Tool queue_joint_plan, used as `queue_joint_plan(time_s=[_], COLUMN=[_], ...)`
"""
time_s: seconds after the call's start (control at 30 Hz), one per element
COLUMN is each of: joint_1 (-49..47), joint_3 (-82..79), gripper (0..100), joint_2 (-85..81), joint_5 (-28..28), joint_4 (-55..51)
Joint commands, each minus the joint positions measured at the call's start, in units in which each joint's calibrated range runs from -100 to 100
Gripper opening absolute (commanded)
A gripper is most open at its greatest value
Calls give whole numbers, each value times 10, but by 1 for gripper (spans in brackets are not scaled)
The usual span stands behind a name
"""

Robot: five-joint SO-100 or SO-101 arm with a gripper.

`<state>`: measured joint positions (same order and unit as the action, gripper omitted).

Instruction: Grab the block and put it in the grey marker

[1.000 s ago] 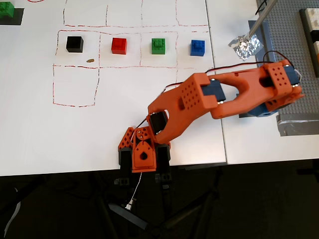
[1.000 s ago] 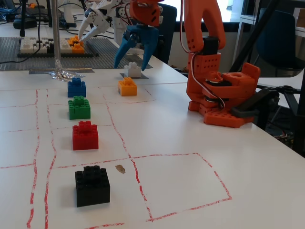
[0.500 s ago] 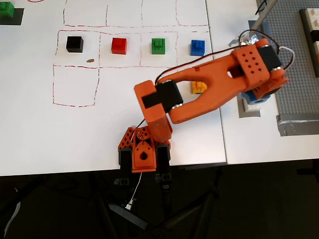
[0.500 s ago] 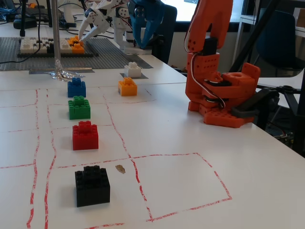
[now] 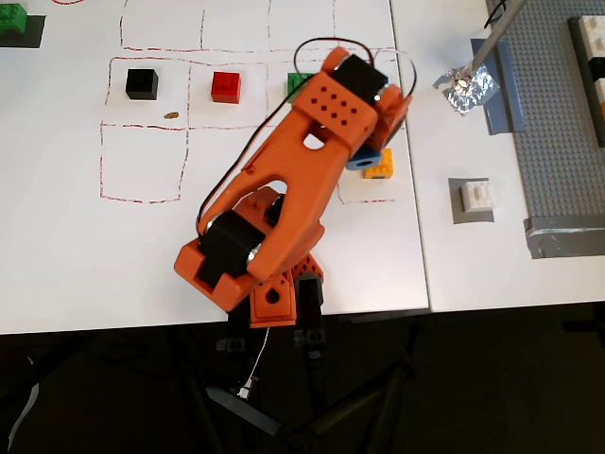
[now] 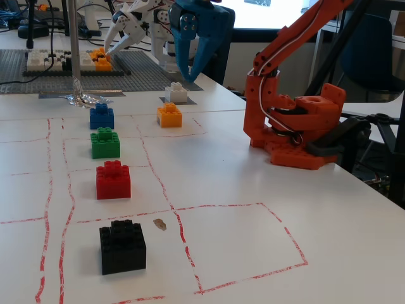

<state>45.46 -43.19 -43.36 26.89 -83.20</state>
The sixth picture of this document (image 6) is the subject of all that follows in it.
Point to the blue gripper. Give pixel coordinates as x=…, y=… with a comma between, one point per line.
x=202, y=23

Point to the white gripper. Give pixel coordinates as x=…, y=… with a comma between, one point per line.
x=132, y=21

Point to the white brick block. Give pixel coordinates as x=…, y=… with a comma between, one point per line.
x=175, y=94

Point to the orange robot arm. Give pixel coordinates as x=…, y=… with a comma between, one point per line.
x=262, y=98

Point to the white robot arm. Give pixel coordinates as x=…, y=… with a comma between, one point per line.
x=159, y=35

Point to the orange brick block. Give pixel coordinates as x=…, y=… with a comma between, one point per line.
x=169, y=119

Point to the blue brick block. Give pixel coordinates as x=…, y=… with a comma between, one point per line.
x=102, y=118

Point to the green brick block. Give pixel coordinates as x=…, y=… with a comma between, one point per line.
x=106, y=147

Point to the red brick block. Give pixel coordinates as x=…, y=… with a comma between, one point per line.
x=114, y=187

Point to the black brick block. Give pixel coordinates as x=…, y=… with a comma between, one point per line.
x=123, y=253

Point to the grey studded baseplate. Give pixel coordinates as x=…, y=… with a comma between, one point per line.
x=142, y=76

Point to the metal pole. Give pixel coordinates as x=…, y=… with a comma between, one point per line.
x=75, y=38

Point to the crumpled aluminium foil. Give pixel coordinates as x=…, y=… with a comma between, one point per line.
x=85, y=99

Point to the bright monitor screen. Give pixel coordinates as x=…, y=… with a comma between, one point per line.
x=269, y=16

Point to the white and black brick slab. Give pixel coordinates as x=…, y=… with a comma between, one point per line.
x=39, y=61

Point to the black tripod stand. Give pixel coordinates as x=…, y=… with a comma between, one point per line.
x=30, y=22

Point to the black table clamp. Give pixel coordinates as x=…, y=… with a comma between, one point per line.
x=351, y=133

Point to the green circuit board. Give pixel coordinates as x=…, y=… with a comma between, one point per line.
x=379, y=185

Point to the black metal post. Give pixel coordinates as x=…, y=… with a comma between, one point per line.
x=399, y=152

